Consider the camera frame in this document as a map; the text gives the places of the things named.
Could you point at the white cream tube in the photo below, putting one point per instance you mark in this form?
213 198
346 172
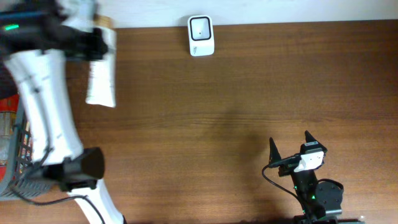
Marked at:
101 81

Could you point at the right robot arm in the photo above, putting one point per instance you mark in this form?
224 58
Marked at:
320 199

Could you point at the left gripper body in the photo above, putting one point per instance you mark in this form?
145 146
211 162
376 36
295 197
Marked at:
88 45

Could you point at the grey plastic mesh basket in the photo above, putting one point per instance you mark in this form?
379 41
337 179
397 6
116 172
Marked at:
16 157

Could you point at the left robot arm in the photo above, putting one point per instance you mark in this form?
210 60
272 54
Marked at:
37 38

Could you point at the orange biscuit packet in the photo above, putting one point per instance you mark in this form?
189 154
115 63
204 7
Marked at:
10 104

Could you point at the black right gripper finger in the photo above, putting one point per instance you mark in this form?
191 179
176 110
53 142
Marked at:
274 156
311 141

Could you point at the white barcode scanner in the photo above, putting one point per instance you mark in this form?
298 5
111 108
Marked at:
201 36

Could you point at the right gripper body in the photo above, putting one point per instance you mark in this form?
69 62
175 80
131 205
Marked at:
294 163

